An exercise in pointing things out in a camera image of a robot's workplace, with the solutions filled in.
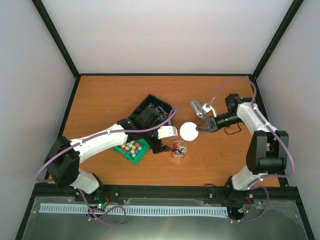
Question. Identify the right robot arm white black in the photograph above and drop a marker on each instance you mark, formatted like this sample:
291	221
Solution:
266	154

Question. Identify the black lollipop bin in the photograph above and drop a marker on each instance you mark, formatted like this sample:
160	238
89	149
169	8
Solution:
155	105

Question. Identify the light blue cable duct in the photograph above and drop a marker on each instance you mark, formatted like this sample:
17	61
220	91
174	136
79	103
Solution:
141	210

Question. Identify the black frame rail front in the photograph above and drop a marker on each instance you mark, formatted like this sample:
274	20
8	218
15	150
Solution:
118	193

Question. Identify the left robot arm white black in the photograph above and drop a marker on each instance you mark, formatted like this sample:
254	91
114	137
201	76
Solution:
65	156

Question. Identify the metal scoop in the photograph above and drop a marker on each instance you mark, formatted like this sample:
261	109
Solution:
198	109

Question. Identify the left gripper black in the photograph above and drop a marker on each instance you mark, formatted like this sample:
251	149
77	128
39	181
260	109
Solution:
154	146

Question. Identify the black popsicle candy bin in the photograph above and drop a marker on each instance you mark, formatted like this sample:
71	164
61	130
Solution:
134	132

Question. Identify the metal jar lid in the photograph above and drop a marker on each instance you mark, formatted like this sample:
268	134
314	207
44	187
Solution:
188	131

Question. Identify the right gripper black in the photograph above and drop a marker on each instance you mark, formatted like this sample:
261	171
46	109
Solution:
212	125

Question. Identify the clear plastic jar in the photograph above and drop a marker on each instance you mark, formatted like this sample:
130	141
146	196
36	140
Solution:
179	149

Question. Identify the green plastic bin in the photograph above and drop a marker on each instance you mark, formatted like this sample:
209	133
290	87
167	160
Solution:
133	151

